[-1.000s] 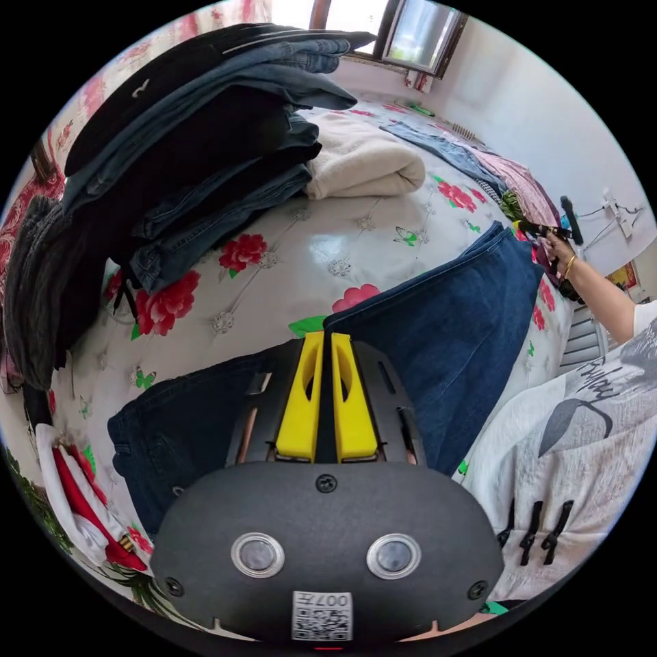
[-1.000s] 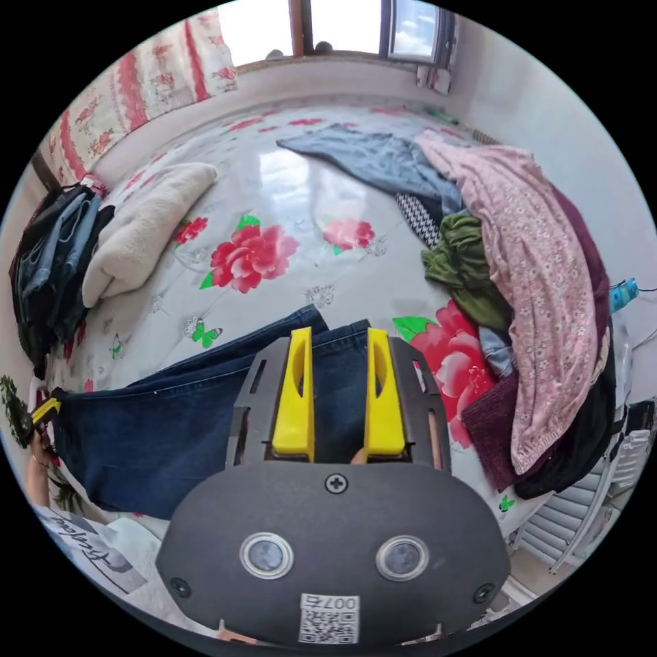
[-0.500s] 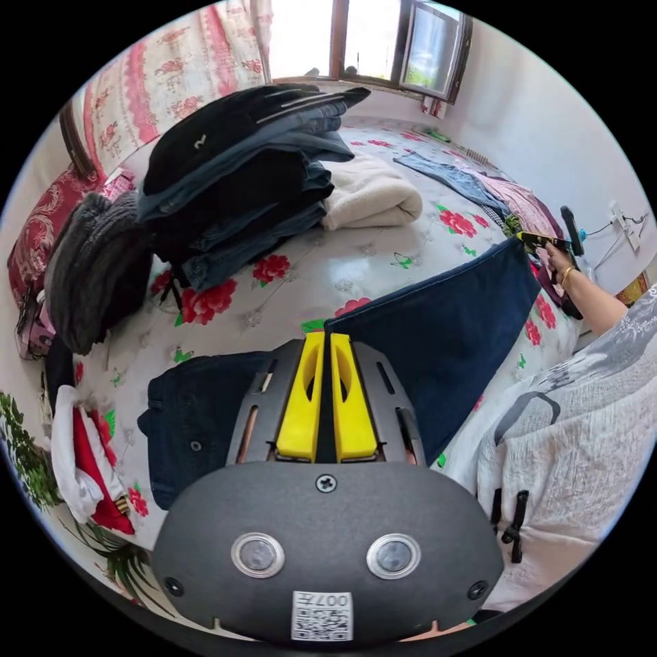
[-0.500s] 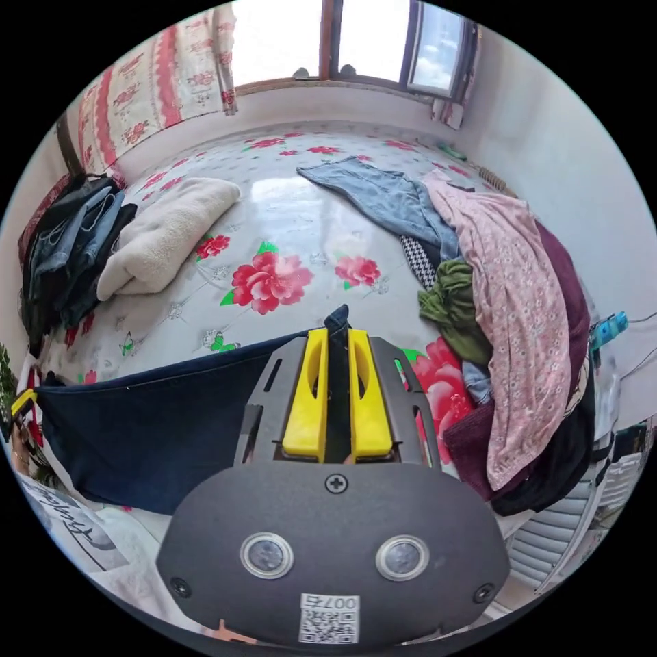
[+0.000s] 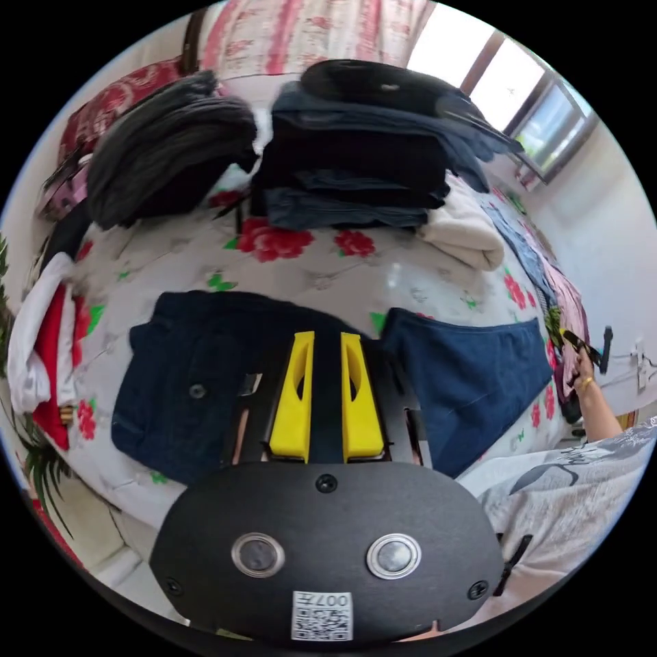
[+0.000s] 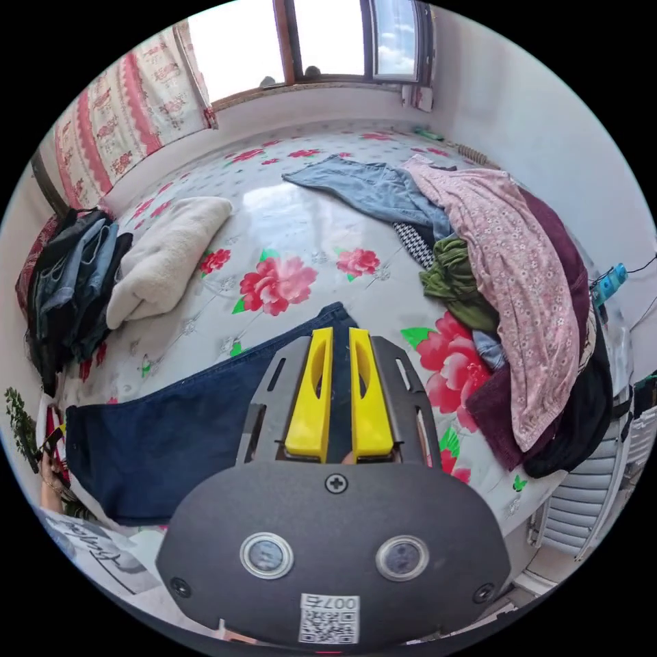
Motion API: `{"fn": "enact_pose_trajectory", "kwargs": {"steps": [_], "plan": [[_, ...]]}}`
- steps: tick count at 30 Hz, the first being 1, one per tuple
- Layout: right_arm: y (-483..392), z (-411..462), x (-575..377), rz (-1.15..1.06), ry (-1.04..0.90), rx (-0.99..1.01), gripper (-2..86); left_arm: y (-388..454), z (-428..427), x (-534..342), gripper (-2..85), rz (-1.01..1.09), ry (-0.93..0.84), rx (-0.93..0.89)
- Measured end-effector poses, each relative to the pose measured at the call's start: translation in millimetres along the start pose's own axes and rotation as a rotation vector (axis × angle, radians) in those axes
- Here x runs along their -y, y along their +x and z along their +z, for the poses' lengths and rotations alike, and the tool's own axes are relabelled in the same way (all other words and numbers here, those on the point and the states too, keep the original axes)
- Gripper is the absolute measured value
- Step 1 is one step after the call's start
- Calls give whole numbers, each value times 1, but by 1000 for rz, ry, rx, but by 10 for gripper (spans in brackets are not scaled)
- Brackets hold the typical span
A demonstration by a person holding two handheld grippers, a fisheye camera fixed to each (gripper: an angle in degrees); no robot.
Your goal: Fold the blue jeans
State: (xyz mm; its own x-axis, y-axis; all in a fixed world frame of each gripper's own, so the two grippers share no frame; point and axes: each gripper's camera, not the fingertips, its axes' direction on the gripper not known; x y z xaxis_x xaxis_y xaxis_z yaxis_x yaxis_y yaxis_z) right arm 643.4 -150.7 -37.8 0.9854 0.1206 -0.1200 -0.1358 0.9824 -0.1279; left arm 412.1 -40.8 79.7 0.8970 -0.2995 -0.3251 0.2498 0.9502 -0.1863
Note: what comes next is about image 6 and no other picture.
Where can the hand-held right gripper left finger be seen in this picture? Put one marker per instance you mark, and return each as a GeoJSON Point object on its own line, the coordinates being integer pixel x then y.
{"type": "Point", "coordinates": [308, 410]}

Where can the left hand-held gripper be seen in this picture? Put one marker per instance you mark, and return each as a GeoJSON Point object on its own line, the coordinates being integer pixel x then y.
{"type": "Point", "coordinates": [51, 445]}

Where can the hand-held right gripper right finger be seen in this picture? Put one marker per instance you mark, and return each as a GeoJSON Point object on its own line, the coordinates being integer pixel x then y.
{"type": "Point", "coordinates": [370, 410]}

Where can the dark blue jeans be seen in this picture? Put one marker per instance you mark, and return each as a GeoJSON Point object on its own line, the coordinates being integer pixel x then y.
{"type": "Point", "coordinates": [164, 436]}

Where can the person's left hand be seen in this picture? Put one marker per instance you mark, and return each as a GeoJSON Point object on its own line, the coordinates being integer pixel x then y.
{"type": "Point", "coordinates": [51, 493]}

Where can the green plant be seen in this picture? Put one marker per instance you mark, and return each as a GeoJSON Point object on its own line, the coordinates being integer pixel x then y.
{"type": "Point", "coordinates": [18, 416]}

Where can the folded stack of clothes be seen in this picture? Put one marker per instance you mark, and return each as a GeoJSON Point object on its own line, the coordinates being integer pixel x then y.
{"type": "Point", "coordinates": [72, 287]}

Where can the heaped pile of clothes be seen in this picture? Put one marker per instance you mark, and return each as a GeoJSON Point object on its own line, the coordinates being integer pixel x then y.
{"type": "Point", "coordinates": [518, 287]}

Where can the bed with floral sheet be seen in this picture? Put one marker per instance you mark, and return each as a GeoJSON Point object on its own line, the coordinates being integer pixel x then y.
{"type": "Point", "coordinates": [287, 215]}

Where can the cream folded blanket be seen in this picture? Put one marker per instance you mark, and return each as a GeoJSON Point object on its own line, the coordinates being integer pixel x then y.
{"type": "Point", "coordinates": [164, 256]}

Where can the white radiator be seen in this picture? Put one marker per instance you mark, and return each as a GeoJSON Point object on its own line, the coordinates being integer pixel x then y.
{"type": "Point", "coordinates": [585, 493]}

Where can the red patterned curtain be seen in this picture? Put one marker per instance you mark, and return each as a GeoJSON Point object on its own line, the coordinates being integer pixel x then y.
{"type": "Point", "coordinates": [118, 113]}

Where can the window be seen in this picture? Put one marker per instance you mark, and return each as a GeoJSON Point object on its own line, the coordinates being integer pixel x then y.
{"type": "Point", "coordinates": [308, 41]}

